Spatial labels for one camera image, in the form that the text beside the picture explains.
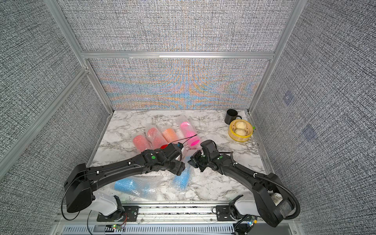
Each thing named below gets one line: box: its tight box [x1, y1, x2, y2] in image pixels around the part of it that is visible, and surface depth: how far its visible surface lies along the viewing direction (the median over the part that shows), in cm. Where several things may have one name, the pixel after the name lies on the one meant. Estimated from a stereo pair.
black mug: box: [224, 108, 243, 125], surface depth 109 cm
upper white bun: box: [235, 120, 247, 130], surface depth 106 cm
